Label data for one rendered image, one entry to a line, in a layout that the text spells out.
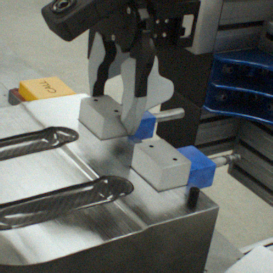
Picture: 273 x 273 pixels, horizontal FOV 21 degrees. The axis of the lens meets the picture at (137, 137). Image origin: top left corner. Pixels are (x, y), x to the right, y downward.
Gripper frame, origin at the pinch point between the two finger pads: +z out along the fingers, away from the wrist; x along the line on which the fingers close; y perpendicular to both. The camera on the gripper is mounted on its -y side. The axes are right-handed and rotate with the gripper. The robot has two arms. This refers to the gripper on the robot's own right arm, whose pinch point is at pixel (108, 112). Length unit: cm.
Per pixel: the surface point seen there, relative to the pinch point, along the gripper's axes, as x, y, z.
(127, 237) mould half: -17.7, -8.9, 2.3
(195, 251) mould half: -17.7, 0.2, 6.8
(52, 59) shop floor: 199, 110, 91
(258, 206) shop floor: 74, 119, 91
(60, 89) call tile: 19.6, 5.4, 7.0
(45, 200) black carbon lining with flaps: -9.6, -12.8, 2.5
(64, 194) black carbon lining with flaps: -9.5, -10.6, 2.4
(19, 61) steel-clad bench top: 37.3, 8.2, 10.7
